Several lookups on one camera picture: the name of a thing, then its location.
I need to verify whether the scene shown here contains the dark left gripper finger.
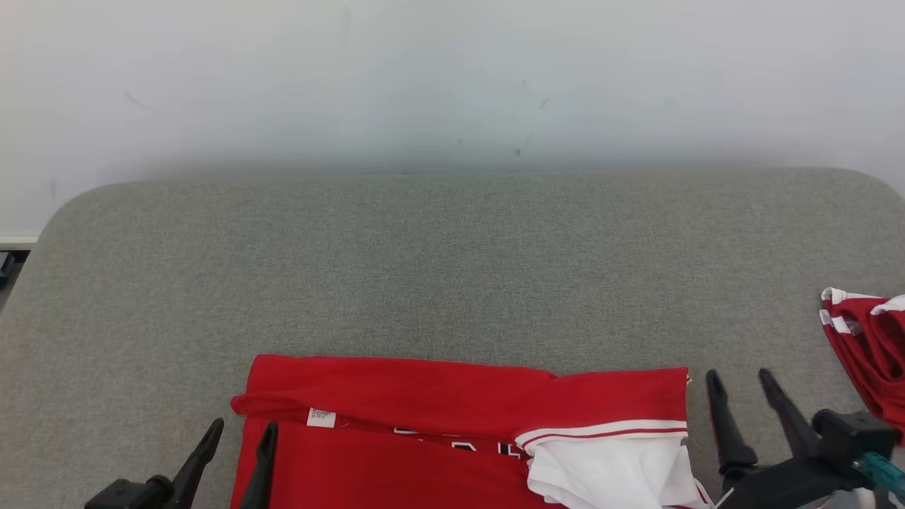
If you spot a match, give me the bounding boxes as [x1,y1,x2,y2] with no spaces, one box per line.
[239,422,279,509]
[170,418,226,509]

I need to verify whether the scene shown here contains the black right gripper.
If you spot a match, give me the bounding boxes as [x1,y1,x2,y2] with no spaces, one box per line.
[705,368,874,509]

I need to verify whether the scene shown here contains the red shorts with white stripe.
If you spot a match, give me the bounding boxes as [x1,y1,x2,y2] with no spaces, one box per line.
[819,287,905,443]

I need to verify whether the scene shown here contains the red and white basketball jersey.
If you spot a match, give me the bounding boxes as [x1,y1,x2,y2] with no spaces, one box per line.
[230,353,715,509]

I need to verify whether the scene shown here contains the teal right camera cable connector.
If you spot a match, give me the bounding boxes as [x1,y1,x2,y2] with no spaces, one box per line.
[853,452,905,499]

